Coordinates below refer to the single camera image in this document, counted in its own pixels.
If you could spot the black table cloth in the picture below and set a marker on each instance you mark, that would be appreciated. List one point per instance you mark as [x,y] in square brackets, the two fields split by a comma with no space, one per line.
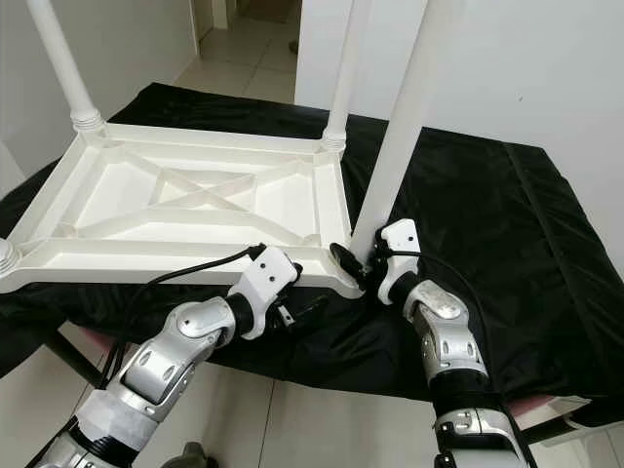
[526,244]

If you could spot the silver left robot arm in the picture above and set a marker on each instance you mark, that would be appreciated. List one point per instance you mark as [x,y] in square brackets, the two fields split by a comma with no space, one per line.
[175,351]

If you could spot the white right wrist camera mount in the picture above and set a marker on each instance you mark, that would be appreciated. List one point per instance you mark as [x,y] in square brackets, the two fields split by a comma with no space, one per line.
[400,234]

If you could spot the white door frame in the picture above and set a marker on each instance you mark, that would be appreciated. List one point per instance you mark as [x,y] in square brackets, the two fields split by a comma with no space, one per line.
[216,12]

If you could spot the white plastic table top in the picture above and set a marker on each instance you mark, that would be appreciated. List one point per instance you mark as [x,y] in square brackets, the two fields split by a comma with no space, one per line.
[127,195]

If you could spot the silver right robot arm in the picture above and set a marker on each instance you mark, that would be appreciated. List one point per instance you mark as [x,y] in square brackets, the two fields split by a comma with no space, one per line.
[444,327]

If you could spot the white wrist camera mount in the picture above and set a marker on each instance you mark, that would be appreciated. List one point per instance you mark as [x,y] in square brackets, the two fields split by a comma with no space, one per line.
[268,273]
[400,234]

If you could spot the grey robot foot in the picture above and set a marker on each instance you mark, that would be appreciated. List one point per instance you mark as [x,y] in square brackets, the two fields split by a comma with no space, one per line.
[197,456]

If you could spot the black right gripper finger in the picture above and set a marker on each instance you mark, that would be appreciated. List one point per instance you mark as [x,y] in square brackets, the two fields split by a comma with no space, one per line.
[343,258]

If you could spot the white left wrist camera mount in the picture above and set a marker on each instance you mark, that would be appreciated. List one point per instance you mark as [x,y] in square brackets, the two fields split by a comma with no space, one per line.
[268,273]

